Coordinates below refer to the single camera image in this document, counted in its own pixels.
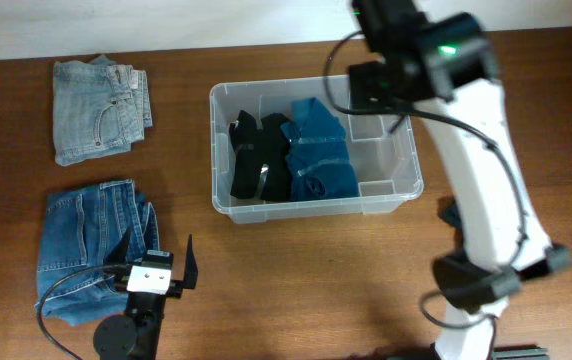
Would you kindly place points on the dark green-black garment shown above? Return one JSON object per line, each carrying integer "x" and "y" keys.
{"x": 448, "y": 212}

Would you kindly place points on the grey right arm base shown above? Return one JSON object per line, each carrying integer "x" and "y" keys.
{"x": 520, "y": 354}

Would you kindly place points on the dark blue garment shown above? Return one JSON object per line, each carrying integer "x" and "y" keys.
{"x": 318, "y": 157}

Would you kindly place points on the clear plastic storage container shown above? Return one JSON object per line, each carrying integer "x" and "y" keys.
{"x": 386, "y": 165}

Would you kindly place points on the light blue jeans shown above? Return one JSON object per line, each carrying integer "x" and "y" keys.
{"x": 100, "y": 108}

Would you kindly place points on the black garment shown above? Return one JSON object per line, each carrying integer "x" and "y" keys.
{"x": 261, "y": 170}

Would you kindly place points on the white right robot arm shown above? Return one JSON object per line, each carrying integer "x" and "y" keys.
{"x": 446, "y": 74}

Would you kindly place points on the white-black left gripper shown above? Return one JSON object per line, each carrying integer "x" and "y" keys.
{"x": 190, "y": 274}

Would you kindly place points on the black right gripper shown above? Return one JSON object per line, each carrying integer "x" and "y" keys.
{"x": 361, "y": 93}

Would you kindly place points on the dark blue folded jeans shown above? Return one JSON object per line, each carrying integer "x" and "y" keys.
{"x": 81, "y": 227}

